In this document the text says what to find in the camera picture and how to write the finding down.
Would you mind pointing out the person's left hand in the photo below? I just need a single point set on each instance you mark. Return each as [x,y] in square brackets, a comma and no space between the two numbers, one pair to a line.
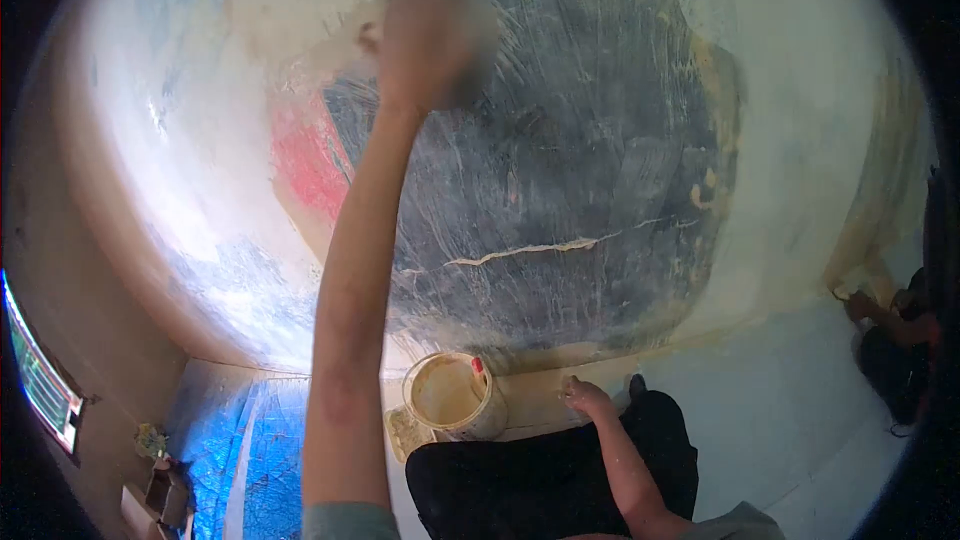
[409,67]

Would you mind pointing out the person's right hand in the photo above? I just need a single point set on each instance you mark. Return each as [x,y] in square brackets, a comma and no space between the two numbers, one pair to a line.
[589,397]

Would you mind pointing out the person's right fingers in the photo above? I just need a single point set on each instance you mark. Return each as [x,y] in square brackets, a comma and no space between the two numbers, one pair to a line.
[574,388]

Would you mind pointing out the person's legs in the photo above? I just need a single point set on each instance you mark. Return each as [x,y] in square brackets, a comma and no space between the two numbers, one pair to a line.
[547,480]

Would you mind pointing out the plaster-smeared white bucket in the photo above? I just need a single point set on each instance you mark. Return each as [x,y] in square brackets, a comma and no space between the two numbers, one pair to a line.
[454,397]

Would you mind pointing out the plaster-smeared flat board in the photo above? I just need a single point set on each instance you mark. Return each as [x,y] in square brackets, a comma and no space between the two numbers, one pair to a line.
[409,433]

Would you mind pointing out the person's body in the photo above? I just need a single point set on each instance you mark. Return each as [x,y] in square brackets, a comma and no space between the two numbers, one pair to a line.
[349,521]

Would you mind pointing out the blue tarp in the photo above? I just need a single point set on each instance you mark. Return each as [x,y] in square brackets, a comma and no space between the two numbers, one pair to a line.
[255,457]

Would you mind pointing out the brown cardboard boxes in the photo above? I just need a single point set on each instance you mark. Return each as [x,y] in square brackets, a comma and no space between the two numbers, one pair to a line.
[166,499]

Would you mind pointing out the yellow-green crumpled bundle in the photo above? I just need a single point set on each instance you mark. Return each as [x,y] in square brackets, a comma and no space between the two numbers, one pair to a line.
[150,441]

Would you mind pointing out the window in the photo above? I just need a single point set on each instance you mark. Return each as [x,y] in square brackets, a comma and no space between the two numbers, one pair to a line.
[41,379]

